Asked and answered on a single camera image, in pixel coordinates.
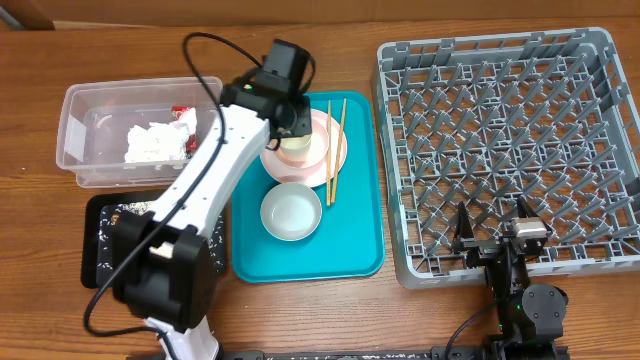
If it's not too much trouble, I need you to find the black plastic tray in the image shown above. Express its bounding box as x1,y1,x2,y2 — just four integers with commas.
79,188,227,290

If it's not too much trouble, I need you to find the red snack wrapper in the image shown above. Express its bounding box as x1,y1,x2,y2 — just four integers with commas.
171,106,197,156

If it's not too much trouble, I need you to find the right wooden chopstick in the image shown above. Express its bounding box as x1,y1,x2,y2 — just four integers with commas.
330,98,347,204

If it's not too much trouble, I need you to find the teal plastic tray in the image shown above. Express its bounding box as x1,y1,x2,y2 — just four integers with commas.
231,91,385,283

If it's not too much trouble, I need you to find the clear plastic bin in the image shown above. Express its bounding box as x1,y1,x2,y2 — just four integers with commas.
56,77,218,188

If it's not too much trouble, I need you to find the pink plate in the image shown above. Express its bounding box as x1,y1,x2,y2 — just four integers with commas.
260,109,328,188

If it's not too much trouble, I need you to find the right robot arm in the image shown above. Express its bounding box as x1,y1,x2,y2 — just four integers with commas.
443,198,570,360

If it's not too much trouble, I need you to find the cream white cup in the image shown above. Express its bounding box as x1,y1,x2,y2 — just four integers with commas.
280,134,312,157

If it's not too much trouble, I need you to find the wooden chopstick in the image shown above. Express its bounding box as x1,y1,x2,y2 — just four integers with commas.
330,98,347,204
326,101,332,207

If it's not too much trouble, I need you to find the left wooden chopstick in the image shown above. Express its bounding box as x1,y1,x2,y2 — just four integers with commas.
326,101,332,207

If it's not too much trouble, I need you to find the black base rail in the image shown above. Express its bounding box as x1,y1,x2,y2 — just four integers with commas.
219,346,571,360

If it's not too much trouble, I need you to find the grey small bowl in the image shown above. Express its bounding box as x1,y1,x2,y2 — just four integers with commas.
260,183,322,242

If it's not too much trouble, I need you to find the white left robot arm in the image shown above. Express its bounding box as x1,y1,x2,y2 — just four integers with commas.
106,68,311,359

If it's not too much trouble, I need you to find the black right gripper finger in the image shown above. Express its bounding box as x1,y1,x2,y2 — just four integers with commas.
516,196,552,235
454,202,474,243

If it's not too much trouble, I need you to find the grey dishwasher rack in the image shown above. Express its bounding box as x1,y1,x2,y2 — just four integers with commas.
373,27,639,289

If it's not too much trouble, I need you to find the white napkin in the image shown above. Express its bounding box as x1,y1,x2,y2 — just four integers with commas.
124,120,196,163

